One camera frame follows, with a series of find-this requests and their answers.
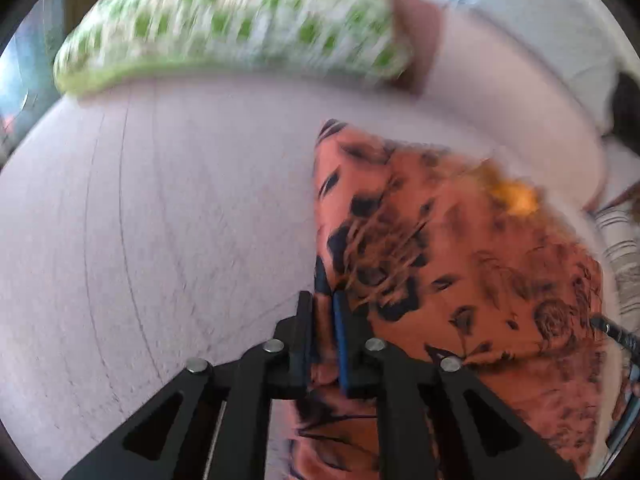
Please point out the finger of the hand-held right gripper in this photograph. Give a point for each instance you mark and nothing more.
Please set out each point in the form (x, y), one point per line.
(617, 331)

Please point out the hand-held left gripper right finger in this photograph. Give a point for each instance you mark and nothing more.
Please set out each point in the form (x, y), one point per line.
(342, 340)

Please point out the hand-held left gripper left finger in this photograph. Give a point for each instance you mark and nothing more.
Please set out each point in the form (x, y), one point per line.
(305, 325)

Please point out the orange black floral garment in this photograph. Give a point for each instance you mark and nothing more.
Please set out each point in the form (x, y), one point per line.
(450, 260)

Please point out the striped patterned cloth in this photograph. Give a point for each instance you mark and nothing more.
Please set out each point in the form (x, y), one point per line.
(622, 250)

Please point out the dark fluffy cloth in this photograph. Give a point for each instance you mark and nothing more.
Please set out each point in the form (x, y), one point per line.
(627, 110)

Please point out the pink bolster cushion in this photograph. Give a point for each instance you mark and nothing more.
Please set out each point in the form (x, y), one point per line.
(500, 85)

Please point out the green white checkered pillow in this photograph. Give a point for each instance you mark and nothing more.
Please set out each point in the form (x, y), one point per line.
(225, 20)

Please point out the light grey pillow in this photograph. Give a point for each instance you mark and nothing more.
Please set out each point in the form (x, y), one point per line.
(550, 15)

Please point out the stained glass window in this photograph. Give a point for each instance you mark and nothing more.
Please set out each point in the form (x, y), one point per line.
(22, 75)

